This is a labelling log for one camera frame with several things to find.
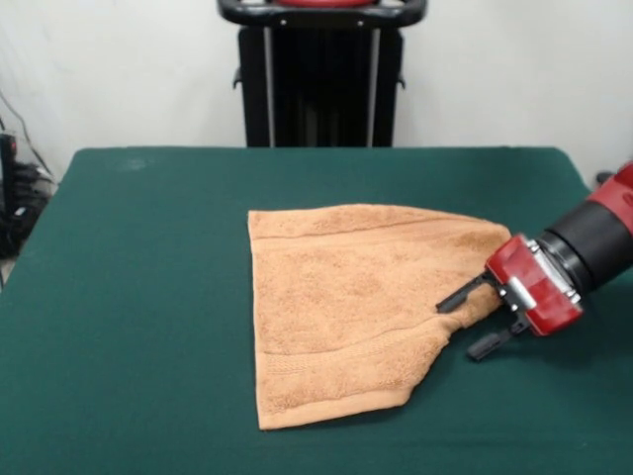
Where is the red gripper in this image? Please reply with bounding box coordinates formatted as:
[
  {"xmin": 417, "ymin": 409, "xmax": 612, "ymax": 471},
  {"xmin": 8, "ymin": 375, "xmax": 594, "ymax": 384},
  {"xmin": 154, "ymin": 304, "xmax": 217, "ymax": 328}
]
[{"xmin": 435, "ymin": 234, "xmax": 586, "ymax": 363}]

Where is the peach terry towel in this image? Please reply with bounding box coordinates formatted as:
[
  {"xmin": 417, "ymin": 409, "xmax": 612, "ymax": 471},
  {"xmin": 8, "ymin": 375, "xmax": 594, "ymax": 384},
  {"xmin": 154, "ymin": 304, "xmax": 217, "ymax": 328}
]
[{"xmin": 246, "ymin": 201, "xmax": 518, "ymax": 431}]

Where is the dark green table cloth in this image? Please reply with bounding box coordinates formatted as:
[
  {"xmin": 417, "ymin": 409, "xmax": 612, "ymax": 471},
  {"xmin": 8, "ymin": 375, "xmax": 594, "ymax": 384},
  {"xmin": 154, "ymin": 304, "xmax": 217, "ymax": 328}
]
[{"xmin": 0, "ymin": 145, "xmax": 633, "ymax": 475}]

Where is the black bag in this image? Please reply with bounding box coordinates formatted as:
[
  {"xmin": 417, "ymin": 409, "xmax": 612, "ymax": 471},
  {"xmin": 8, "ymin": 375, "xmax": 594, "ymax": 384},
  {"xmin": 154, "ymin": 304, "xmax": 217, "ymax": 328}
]
[{"xmin": 0, "ymin": 201, "xmax": 39, "ymax": 259}]

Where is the black box with red mark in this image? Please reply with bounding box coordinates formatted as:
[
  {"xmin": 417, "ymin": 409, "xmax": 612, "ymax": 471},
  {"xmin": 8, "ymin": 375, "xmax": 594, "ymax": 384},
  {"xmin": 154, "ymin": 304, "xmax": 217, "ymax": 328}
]
[{"xmin": 0, "ymin": 132, "xmax": 20, "ymax": 219}]

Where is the black robot pedestal with handle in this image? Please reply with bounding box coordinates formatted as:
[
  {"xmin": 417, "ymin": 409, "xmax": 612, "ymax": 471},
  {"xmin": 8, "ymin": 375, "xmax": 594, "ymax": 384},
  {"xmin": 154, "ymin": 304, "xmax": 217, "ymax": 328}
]
[{"xmin": 216, "ymin": 0, "xmax": 426, "ymax": 148}]

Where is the black cable bundle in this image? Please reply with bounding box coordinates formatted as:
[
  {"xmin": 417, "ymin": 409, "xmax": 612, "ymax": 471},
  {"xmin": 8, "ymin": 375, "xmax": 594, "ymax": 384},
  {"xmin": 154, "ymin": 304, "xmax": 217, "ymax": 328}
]
[{"xmin": 12, "ymin": 161, "xmax": 56, "ymax": 200}]

